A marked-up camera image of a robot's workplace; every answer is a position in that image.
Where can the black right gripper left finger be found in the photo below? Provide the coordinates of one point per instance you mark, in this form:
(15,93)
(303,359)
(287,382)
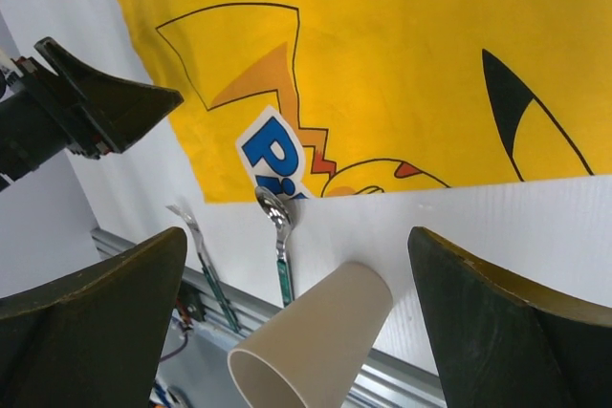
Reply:
(93,338)

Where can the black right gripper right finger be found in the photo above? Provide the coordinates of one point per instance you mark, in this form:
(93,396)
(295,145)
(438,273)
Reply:
(502,340)

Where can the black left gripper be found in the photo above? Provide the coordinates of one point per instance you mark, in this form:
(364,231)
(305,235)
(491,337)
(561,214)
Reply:
(122,111)

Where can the silver fork green handle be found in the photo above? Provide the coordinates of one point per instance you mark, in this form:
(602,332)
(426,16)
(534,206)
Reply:
(207,267)

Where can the yellow cartoon placemat cloth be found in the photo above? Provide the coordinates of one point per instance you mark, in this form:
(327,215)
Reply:
(327,98)

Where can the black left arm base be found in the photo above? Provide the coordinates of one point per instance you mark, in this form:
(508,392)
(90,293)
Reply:
(189,305)

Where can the beige paper cup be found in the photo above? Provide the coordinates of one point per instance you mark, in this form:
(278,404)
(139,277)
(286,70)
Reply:
(310,353)

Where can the aluminium rail frame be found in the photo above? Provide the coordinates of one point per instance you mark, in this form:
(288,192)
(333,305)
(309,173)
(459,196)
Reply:
(383,380)

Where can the silver spoon green handle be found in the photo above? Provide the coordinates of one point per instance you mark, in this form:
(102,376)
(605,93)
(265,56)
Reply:
(279,215)

